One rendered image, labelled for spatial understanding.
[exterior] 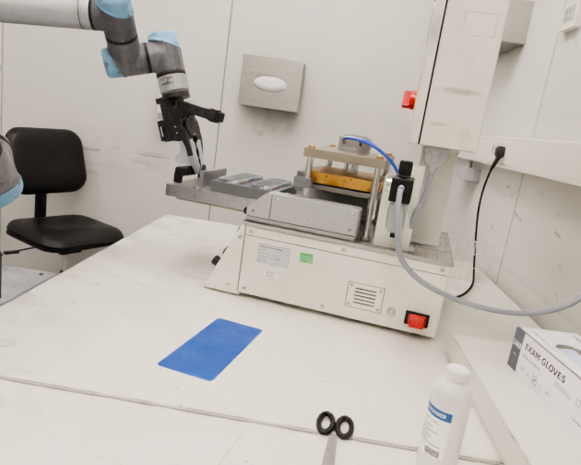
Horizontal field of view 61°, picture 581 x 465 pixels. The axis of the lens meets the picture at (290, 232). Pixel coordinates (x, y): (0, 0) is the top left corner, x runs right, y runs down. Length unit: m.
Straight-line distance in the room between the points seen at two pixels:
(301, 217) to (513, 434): 0.58
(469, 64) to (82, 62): 2.29
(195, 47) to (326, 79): 0.70
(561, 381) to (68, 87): 2.68
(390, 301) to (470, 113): 0.41
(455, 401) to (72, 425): 0.48
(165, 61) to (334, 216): 0.59
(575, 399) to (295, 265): 0.58
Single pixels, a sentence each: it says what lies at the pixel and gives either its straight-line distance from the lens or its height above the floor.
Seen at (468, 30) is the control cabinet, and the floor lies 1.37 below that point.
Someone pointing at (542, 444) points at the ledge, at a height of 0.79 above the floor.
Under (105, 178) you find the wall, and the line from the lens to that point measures 2.94.
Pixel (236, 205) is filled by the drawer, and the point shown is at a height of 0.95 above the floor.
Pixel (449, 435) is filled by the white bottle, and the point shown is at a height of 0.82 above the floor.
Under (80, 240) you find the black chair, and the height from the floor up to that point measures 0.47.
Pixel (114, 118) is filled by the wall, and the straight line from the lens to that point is 2.90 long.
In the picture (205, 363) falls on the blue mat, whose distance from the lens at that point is 0.86.
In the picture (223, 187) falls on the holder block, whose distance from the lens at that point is 1.20.
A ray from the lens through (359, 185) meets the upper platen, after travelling 1.11.
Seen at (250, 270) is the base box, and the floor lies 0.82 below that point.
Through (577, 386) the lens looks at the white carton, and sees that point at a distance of 0.84.
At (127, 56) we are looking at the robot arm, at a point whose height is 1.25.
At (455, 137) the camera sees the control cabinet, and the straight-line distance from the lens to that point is 1.04.
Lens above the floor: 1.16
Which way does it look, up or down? 13 degrees down
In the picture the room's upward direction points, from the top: 8 degrees clockwise
